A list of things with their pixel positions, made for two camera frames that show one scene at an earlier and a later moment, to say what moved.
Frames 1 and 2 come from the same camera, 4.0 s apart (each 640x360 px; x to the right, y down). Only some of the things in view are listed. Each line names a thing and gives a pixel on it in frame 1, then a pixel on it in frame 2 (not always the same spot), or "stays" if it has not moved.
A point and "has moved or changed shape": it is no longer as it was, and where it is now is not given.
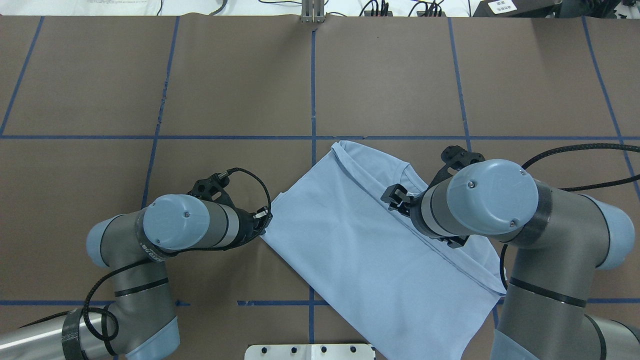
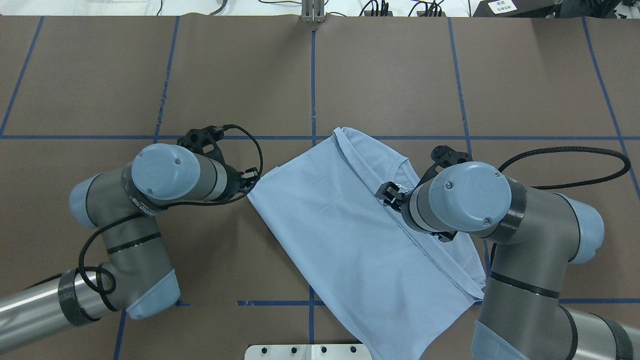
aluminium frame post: x=312 y=11 stays
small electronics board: x=378 y=13 stays
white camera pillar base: x=309 y=352 stays
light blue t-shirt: x=407 y=294 has moved or changed shape
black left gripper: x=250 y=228 → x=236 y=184
